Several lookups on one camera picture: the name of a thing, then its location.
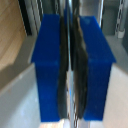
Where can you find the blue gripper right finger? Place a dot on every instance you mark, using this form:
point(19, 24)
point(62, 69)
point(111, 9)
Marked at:
point(95, 70)

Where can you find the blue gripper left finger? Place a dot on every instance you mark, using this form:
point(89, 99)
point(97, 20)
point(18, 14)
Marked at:
point(50, 66)

